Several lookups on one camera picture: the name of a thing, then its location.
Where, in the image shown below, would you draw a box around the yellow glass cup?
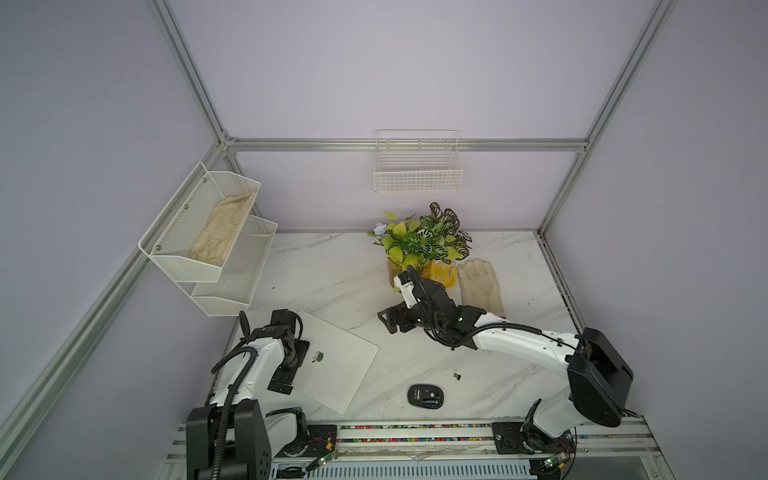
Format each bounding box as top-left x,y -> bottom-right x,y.
421,261 -> 459,290

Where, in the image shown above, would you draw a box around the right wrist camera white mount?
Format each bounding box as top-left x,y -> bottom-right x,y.
399,282 -> 418,309

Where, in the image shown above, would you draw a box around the potted green plant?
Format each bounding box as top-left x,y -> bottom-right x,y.
367,202 -> 472,285

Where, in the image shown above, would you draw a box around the aluminium frame profiles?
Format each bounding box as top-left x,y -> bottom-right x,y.
1,1 -> 676,476

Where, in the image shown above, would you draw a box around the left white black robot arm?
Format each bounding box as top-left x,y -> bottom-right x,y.
185,309 -> 311,479

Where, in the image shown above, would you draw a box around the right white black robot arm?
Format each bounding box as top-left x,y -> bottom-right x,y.
377,268 -> 634,453

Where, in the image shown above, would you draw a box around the black wireless mouse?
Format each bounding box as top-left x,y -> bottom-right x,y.
406,384 -> 445,410

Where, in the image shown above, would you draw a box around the beige glove in basket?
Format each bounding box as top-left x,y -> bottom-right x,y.
189,192 -> 256,266

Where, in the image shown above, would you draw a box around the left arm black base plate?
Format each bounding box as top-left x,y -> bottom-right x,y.
276,424 -> 338,458

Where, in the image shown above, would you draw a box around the aluminium front rail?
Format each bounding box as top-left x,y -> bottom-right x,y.
158,415 -> 676,480

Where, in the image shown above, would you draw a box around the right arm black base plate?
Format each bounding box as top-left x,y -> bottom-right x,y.
491,422 -> 575,455

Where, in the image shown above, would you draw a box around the white laptop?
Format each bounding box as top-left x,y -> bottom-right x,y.
294,311 -> 379,414

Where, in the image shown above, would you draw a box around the white wire wall basket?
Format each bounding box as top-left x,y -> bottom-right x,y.
373,129 -> 463,194

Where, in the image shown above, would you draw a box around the white two-tier wall basket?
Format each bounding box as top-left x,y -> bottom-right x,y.
138,163 -> 277,317

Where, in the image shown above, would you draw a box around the beige work glove on table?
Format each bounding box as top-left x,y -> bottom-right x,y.
458,259 -> 506,318

